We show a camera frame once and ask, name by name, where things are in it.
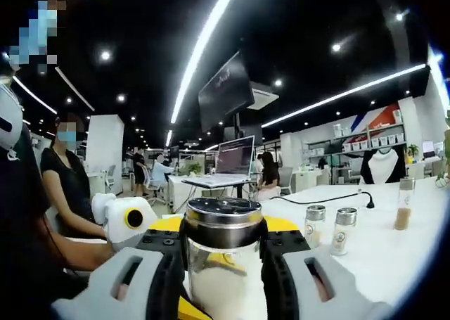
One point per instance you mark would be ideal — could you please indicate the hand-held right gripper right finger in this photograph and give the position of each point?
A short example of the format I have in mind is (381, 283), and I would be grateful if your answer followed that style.
(316, 292)

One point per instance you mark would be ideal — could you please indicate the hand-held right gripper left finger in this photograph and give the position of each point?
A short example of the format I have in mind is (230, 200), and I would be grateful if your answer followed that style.
(116, 292)

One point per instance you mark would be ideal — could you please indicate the black ceiling-hung monitor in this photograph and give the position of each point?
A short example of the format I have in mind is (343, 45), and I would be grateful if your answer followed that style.
(225, 91)

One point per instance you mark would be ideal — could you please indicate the grey office chair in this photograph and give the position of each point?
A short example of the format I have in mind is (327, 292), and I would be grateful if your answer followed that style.
(286, 179)

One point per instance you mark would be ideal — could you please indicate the green potted plant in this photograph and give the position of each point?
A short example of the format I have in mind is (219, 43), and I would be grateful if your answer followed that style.
(443, 179)

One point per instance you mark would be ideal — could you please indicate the ceiling air conditioner unit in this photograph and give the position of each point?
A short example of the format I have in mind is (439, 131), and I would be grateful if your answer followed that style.
(265, 96)

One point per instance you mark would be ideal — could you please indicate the white worn device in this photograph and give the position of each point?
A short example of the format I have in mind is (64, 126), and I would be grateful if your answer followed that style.
(8, 109)

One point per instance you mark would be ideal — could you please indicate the silver laptop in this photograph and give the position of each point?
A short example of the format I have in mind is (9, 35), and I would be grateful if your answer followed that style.
(233, 158)

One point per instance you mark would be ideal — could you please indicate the curved linear ceiling light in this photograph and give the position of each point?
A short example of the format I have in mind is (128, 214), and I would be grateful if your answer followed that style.
(351, 90)

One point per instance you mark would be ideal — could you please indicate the person's dark clothing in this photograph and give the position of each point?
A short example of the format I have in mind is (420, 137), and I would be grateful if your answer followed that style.
(21, 228)

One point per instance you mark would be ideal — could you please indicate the short white-filled seasoning bottle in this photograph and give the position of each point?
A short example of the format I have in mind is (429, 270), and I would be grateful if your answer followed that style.
(342, 235)

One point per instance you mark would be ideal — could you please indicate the short beige-filled seasoning bottle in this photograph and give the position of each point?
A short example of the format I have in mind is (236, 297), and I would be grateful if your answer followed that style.
(314, 228)

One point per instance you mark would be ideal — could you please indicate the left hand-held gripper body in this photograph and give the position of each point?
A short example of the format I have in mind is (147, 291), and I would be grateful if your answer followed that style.
(119, 228)

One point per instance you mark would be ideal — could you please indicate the group of ceiling spotlights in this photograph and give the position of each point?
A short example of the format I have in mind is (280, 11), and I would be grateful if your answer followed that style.
(105, 55)

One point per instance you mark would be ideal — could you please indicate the white office chair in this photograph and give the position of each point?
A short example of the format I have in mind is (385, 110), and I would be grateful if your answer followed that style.
(110, 174)

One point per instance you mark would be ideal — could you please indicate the tall white-filled seasoning bottle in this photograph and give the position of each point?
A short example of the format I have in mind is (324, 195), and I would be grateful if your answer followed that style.
(221, 225)

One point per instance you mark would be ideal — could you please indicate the tall brown-filled seasoning bottle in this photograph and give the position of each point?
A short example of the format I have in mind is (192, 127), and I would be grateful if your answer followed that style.
(403, 214)

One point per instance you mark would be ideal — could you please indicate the straight linear ceiling light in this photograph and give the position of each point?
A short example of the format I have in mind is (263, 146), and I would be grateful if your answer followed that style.
(197, 47)

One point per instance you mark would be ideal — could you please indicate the grey storage shelf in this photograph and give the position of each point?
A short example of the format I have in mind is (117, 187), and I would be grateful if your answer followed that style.
(337, 147)

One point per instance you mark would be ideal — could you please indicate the row of white storage boxes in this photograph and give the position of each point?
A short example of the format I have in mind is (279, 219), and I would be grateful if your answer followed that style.
(372, 142)

